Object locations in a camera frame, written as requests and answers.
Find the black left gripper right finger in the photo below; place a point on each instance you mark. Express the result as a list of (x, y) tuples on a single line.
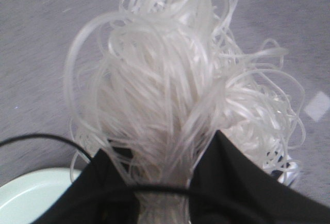
[(225, 173)]

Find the light green plate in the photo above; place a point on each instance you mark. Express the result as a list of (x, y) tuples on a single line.
[(28, 196)]

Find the white vermicelli noodle bundle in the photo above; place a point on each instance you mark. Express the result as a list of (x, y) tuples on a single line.
[(152, 83)]

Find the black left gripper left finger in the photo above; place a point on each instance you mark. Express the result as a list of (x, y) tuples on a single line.
[(98, 176)]

